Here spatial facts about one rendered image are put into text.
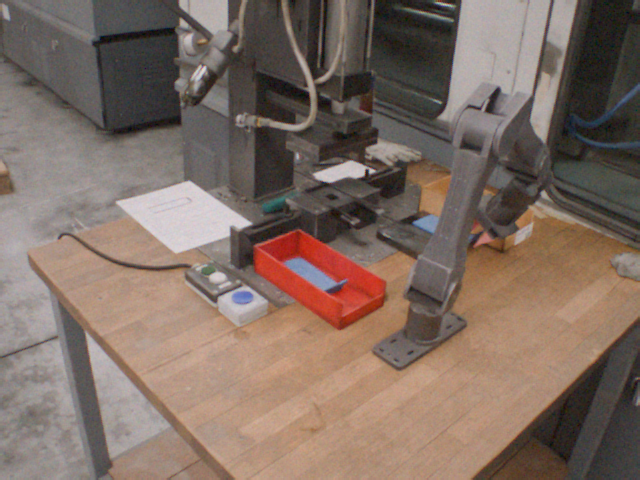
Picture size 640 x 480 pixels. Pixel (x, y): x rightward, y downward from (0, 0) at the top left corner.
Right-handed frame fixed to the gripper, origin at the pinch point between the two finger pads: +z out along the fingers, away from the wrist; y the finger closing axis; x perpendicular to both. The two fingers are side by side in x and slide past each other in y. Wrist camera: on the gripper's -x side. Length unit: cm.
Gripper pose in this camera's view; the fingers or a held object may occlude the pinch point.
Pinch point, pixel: (472, 238)
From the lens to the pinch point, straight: 142.7
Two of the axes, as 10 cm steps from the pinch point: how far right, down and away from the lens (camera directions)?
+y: -5.5, -7.8, 3.0
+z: -3.8, 5.5, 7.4
